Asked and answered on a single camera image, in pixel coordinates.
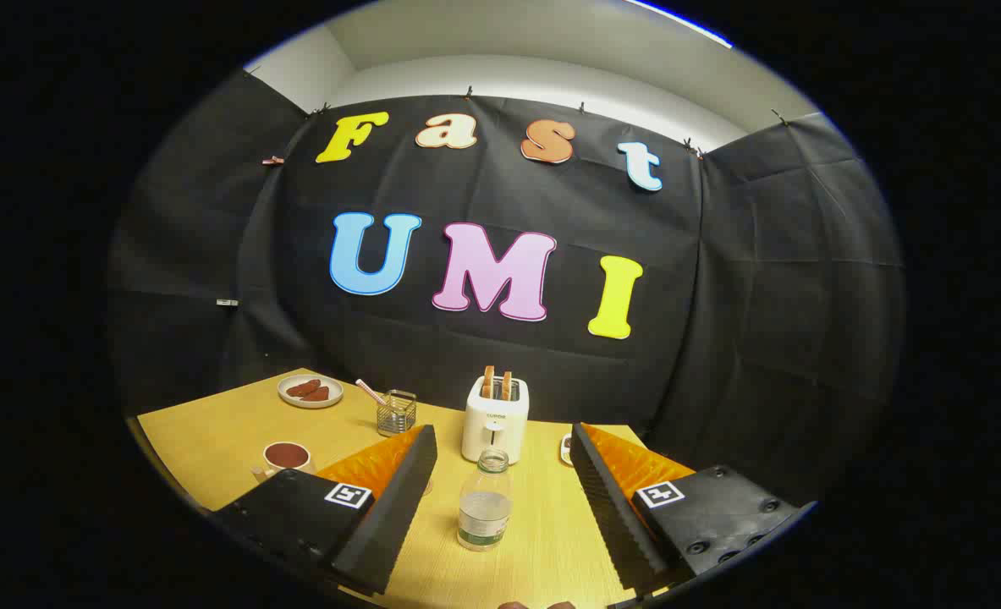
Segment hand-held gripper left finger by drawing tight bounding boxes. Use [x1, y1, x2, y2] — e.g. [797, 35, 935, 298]
[211, 425, 438, 596]

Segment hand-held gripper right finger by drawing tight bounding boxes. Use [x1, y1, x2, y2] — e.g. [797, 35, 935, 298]
[569, 422, 806, 593]

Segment clear plastic bottle green label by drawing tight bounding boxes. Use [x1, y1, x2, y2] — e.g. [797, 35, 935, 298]
[458, 449, 514, 552]

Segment beige cup wooden handle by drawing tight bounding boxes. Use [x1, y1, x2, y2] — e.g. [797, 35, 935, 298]
[252, 441, 316, 483]

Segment wooden table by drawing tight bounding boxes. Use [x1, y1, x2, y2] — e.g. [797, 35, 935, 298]
[136, 368, 696, 609]

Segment white toaster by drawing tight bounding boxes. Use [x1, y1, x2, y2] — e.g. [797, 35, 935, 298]
[461, 376, 531, 464]

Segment small white round plate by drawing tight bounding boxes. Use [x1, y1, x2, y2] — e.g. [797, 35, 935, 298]
[278, 374, 344, 409]

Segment metal wire holder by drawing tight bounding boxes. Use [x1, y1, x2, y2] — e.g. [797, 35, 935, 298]
[377, 390, 418, 437]

